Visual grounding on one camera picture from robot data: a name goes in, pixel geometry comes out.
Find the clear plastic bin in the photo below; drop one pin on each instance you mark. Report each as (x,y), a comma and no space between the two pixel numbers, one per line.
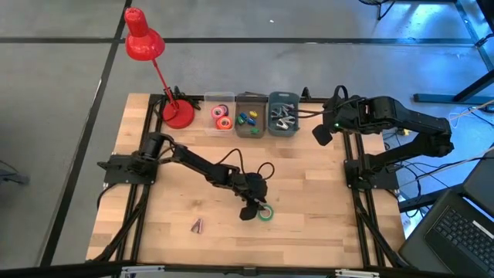
(208,129)

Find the teal plastic bin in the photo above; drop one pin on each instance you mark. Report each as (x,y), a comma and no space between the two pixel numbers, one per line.
(273,131)

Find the black staple remover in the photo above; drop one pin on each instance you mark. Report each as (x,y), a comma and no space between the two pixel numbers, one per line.
(286,115)

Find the grey chair base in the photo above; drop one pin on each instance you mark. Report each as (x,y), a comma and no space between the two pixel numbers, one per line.
(9,175)

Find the black aluminium table frame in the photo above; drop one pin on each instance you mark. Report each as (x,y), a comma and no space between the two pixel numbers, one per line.
(308,99)

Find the black desk leg frame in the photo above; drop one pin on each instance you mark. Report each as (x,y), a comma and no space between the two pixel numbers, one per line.
(481,41)

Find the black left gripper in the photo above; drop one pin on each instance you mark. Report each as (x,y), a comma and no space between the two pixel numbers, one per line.
(254,189)

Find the open black laptop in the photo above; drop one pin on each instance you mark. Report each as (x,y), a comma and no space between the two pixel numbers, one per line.
(455,235)

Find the yellow power plug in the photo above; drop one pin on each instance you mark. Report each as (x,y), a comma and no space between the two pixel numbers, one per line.
(405,132)

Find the silver staple remover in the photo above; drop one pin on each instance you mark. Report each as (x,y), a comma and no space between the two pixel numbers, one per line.
(285,124)

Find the black floor stand foot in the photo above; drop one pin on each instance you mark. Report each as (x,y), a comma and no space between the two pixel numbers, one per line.
(444,98)

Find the green tape roll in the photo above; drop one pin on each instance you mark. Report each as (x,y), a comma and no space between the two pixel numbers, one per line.
(270,216)

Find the black stand leg bar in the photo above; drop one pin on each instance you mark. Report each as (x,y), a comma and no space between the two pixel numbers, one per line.
(424,200)

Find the red desk lamp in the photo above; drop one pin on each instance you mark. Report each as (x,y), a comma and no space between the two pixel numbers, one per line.
(143,42)

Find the yellow mini stapler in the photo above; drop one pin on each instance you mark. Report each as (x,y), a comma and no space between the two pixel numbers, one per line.
(253,114)

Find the silver crossbar bracket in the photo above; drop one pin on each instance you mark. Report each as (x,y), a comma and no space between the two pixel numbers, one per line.
(357,273)
(143,270)

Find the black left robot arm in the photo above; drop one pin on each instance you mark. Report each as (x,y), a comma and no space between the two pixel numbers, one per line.
(193,158)

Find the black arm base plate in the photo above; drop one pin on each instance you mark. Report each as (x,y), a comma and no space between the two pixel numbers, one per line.
(386,182)
(116,175)

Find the grey plastic bin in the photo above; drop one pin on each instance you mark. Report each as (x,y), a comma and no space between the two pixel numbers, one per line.
(241,133)

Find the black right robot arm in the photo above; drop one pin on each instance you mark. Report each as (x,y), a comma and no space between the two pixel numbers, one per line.
(417,121)

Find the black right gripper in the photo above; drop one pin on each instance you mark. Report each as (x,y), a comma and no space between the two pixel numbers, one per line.
(343,116)

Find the teal staple remover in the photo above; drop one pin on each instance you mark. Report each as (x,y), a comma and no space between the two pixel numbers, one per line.
(276,112)

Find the black rig crossbar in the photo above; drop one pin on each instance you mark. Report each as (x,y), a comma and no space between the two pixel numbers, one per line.
(247,270)

